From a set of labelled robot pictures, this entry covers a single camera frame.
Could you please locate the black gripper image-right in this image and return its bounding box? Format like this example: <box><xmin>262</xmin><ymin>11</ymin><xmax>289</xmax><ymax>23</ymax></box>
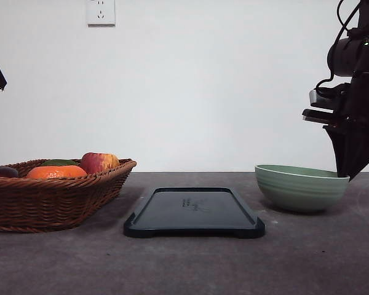
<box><xmin>323</xmin><ymin>71</ymin><xmax>369</xmax><ymax>182</ymax></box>

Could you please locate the green ceramic bowl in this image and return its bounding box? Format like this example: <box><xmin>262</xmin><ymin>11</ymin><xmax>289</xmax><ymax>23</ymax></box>
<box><xmin>255</xmin><ymin>163</ymin><xmax>350</xmax><ymax>212</ymax></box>

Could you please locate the brown wicker basket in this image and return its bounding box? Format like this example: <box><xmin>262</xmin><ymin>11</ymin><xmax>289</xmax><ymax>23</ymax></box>
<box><xmin>0</xmin><ymin>159</ymin><xmax>137</xmax><ymax>233</ymax></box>

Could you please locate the dark purple fruit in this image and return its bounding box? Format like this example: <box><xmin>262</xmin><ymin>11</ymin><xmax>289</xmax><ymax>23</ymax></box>
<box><xmin>0</xmin><ymin>167</ymin><xmax>18</xmax><ymax>178</ymax></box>

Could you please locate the green fruit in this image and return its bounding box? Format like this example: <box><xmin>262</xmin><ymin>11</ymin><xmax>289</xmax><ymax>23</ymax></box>
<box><xmin>43</xmin><ymin>159</ymin><xmax>77</xmax><ymax>166</ymax></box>

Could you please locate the orange tangerine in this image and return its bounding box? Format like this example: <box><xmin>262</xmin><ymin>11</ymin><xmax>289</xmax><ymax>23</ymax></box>
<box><xmin>27</xmin><ymin>165</ymin><xmax>88</xmax><ymax>179</ymax></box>

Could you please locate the red yellow apple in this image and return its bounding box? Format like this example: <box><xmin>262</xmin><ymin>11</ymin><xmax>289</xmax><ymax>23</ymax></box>
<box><xmin>81</xmin><ymin>152</ymin><xmax>120</xmax><ymax>174</ymax></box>

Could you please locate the dark rectangular tray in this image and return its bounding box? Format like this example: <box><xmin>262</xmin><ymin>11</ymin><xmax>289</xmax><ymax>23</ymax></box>
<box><xmin>124</xmin><ymin>187</ymin><xmax>266</xmax><ymax>238</ymax></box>

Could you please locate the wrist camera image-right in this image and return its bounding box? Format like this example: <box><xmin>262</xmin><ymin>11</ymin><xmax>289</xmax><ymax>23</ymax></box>
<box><xmin>302</xmin><ymin>83</ymin><xmax>351</xmax><ymax>124</ymax></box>

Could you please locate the black cable image-right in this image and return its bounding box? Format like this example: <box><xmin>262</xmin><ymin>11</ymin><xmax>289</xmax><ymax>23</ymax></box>
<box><xmin>315</xmin><ymin>0</ymin><xmax>361</xmax><ymax>90</ymax></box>

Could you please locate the white wall socket left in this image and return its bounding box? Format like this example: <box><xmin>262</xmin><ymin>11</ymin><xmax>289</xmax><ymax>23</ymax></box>
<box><xmin>86</xmin><ymin>0</ymin><xmax>116</xmax><ymax>29</ymax></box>

